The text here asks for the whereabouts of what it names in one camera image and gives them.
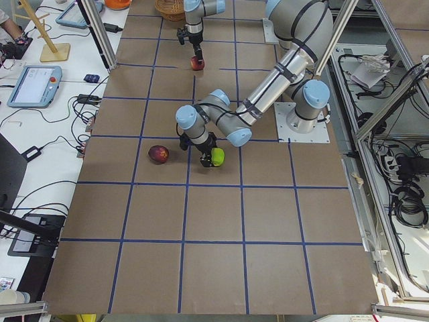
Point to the red yellow apple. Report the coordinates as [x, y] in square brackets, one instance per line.
[197, 64]

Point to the dark red apple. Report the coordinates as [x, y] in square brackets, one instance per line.
[158, 154]

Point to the wooden stand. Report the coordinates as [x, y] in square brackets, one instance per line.
[51, 52]

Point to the aluminium frame post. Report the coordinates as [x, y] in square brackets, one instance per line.
[93, 21]

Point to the teach pendant tablet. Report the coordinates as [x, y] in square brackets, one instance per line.
[36, 87]
[72, 17]

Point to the black power adapter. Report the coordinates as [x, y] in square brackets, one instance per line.
[112, 28]

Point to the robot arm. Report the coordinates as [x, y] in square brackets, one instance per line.
[195, 11]
[303, 28]

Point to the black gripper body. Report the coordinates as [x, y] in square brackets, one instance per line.
[195, 39]
[208, 148]

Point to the woven wicker basket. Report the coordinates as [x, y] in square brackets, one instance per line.
[171, 10]

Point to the orange bucket with lid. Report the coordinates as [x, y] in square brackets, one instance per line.
[117, 4]

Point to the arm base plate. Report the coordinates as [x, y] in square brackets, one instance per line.
[293, 129]
[268, 32]

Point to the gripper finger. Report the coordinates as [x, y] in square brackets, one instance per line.
[198, 54]

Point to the green apple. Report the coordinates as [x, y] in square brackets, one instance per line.
[218, 156]

